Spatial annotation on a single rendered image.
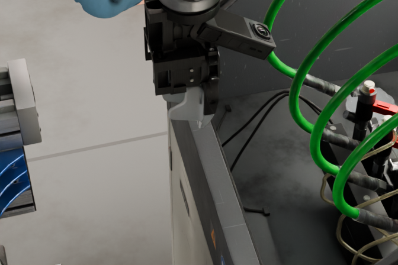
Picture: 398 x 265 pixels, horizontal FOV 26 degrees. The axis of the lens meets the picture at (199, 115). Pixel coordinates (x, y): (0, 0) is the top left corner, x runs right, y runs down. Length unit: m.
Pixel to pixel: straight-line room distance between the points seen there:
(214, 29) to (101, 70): 2.07
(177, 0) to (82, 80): 2.09
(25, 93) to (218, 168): 0.36
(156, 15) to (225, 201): 0.47
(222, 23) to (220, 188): 0.43
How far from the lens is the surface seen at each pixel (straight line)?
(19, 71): 1.57
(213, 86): 1.05
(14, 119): 1.51
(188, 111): 1.10
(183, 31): 1.02
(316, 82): 1.32
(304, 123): 1.25
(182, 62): 1.02
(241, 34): 1.04
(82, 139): 2.83
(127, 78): 3.03
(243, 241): 1.33
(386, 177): 1.41
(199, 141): 1.47
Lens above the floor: 2.00
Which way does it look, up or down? 44 degrees down
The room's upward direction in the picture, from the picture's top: straight up
